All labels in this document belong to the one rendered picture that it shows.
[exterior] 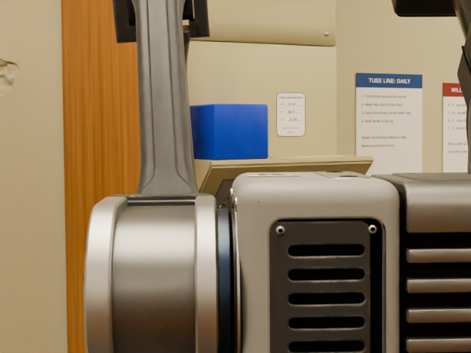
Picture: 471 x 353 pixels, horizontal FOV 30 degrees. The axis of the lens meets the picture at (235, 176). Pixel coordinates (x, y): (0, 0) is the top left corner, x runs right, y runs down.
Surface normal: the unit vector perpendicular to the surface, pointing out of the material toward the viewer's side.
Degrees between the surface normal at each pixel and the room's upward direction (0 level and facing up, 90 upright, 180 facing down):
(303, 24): 90
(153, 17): 58
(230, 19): 90
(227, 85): 90
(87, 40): 90
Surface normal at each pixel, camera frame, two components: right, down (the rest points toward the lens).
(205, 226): 0.01, -0.78
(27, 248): 0.47, 0.04
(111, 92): -0.88, 0.04
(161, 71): -0.01, -0.48
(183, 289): 0.04, -0.14
